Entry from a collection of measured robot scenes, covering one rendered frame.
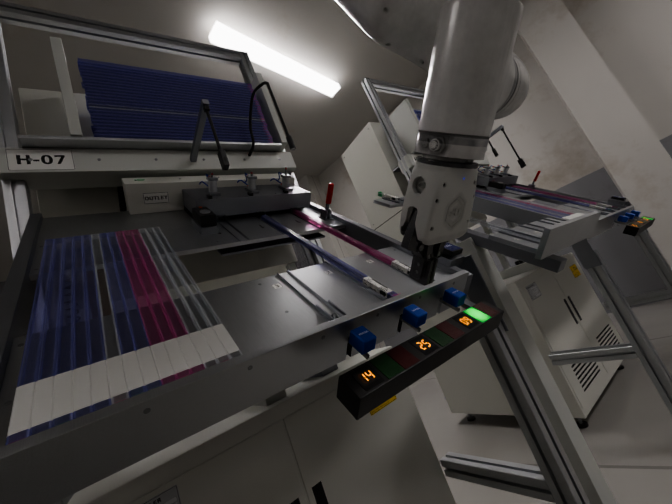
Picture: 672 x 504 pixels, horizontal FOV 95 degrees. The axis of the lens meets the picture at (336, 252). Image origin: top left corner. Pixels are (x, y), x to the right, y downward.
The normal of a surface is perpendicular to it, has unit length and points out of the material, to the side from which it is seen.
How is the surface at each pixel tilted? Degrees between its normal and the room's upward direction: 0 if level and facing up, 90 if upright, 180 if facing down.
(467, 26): 106
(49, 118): 90
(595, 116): 90
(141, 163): 90
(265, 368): 134
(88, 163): 90
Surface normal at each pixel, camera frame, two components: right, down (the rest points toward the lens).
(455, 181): 0.55, 0.31
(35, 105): 0.50, -0.38
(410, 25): 0.26, 0.86
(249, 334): 0.08, -0.92
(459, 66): -0.51, 0.29
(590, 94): -0.65, 0.08
